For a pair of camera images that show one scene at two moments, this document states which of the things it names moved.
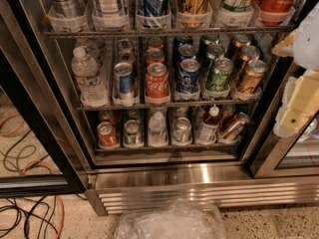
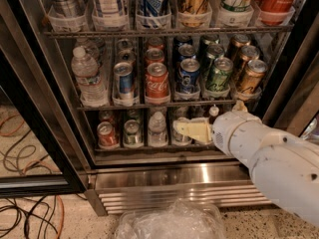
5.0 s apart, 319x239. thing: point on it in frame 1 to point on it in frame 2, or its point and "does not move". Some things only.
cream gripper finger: x=304 y=103 to x=198 y=128
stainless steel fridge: x=134 y=93 does not move
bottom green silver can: x=133 y=132 does not move
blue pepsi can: x=189 y=76 does not move
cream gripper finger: x=285 y=48 to x=239 y=107
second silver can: x=127 y=56 does not move
